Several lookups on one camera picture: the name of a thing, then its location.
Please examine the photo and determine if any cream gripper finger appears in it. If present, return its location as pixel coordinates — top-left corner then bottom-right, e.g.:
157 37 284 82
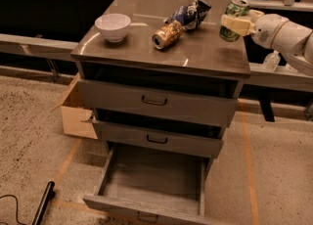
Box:
221 15 255 36
248 10 264 23

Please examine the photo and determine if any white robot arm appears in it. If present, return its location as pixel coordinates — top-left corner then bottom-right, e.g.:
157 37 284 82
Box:
221 10 313 76

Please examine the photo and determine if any grey open bottom drawer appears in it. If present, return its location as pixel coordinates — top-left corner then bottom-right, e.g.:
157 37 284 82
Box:
83 144 212 225

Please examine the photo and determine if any grey middle drawer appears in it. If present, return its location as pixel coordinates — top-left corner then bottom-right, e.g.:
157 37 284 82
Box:
93 120 223 158

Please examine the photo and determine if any grey metal rail shelf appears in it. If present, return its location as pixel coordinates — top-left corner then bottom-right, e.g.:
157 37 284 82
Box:
0 34 313 93

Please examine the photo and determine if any clear sanitizer bottle left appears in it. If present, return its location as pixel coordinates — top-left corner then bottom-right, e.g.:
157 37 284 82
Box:
262 51 281 72

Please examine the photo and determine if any gold brown soda can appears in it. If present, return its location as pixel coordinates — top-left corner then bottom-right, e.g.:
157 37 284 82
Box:
152 21 183 50

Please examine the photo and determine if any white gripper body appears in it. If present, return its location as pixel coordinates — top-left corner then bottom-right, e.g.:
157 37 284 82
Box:
251 14 289 49

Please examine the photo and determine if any green soda can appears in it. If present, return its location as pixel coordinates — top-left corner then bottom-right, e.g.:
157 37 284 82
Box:
219 0 250 42

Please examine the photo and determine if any black floor cable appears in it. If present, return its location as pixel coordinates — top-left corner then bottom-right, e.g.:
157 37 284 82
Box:
0 195 26 225

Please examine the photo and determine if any blue chip bag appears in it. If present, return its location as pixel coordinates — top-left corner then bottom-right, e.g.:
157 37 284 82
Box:
165 0 211 30

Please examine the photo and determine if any grey top drawer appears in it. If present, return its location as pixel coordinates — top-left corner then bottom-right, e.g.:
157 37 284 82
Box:
77 79 237 127

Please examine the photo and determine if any cardboard box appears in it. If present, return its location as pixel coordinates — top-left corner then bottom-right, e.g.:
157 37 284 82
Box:
52 74 97 139

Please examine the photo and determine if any white ceramic bowl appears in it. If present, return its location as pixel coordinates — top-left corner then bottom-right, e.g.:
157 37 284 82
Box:
95 14 131 42

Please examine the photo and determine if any grey drawer cabinet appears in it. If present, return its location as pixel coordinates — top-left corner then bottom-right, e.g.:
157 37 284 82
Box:
70 0 251 176

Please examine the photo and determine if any black cylindrical floor object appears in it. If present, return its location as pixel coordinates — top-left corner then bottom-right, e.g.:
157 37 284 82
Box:
31 181 55 225

